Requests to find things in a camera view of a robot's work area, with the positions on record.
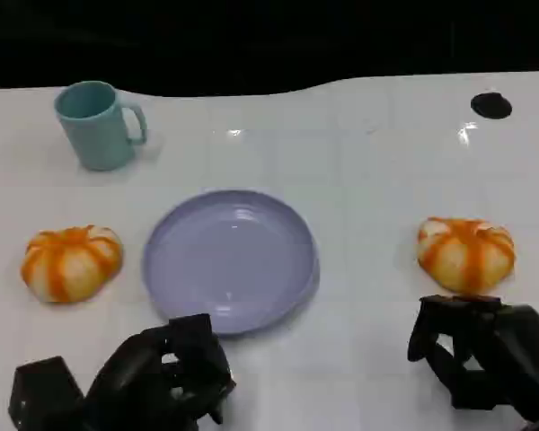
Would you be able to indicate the orange and white bread roll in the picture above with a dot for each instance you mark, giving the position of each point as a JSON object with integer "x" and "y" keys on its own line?
{"x": 465, "y": 256}
{"x": 72, "y": 265}

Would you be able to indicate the pale green mug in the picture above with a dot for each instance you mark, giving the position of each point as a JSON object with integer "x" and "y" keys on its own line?
{"x": 101, "y": 134}

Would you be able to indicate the lilac plate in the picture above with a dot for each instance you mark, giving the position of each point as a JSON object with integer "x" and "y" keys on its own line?
{"x": 233, "y": 265}

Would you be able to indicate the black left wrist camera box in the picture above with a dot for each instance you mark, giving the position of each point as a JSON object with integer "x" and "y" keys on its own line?
{"x": 42, "y": 390}

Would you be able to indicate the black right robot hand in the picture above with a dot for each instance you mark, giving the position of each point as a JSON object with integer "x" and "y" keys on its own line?
{"x": 516, "y": 354}

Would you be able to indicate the black round table grommet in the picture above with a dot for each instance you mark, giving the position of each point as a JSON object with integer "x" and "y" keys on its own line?
{"x": 491, "y": 106}

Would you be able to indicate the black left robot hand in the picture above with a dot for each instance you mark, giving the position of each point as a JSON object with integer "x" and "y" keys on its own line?
{"x": 130, "y": 381}

